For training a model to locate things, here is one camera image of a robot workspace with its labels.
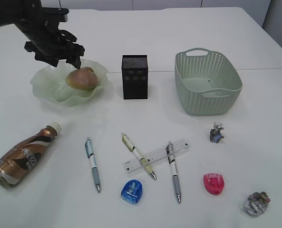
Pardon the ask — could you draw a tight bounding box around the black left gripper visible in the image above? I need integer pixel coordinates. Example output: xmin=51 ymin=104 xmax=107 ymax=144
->
xmin=16 ymin=21 xmax=85 ymax=69

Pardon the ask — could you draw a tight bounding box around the sugared bread roll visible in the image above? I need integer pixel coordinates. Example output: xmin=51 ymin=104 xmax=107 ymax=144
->
xmin=66 ymin=67 xmax=99 ymax=90

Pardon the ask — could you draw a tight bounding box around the brown coffee bottle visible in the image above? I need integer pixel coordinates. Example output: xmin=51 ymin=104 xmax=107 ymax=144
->
xmin=0 ymin=122 xmax=62 ymax=189

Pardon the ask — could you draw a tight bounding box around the small paper ball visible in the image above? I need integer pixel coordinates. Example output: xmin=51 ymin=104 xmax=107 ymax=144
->
xmin=210 ymin=122 xmax=224 ymax=143

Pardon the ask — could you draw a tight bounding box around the large paper ball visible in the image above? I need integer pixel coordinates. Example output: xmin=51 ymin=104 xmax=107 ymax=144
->
xmin=243 ymin=191 xmax=271 ymax=217

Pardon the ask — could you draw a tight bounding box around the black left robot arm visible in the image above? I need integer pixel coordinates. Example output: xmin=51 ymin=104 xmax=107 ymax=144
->
xmin=0 ymin=0 xmax=85 ymax=69

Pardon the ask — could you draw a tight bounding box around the green wavy glass plate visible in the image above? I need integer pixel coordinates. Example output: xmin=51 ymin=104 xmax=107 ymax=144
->
xmin=30 ymin=58 xmax=108 ymax=106

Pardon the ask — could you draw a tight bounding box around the black mesh pen holder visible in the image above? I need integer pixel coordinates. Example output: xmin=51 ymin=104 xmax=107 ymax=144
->
xmin=121 ymin=55 xmax=148 ymax=100

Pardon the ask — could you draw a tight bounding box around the blue clip pen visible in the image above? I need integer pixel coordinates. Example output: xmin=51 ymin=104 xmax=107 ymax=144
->
xmin=85 ymin=137 xmax=101 ymax=193

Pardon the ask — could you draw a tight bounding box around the yellow clip pen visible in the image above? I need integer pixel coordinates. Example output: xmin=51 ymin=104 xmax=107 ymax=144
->
xmin=121 ymin=133 xmax=157 ymax=180

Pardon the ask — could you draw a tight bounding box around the black clip pen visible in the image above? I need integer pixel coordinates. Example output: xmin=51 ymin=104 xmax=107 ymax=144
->
xmin=166 ymin=141 xmax=182 ymax=204

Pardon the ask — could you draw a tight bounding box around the green plastic basket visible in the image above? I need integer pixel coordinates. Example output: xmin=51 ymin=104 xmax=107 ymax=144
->
xmin=175 ymin=48 xmax=243 ymax=115

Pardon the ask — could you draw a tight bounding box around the blue pencil sharpener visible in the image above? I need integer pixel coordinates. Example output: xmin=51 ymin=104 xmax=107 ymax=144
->
xmin=121 ymin=180 xmax=143 ymax=204

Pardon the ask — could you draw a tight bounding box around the pink pencil sharpener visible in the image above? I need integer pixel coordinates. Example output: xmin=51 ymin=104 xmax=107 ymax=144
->
xmin=203 ymin=173 xmax=225 ymax=195

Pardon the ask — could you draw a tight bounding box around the clear plastic ruler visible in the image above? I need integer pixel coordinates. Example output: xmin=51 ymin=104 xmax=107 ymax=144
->
xmin=123 ymin=139 xmax=191 ymax=173

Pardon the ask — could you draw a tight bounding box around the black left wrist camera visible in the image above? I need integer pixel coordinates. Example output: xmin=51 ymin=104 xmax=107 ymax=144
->
xmin=31 ymin=7 xmax=69 ymax=23

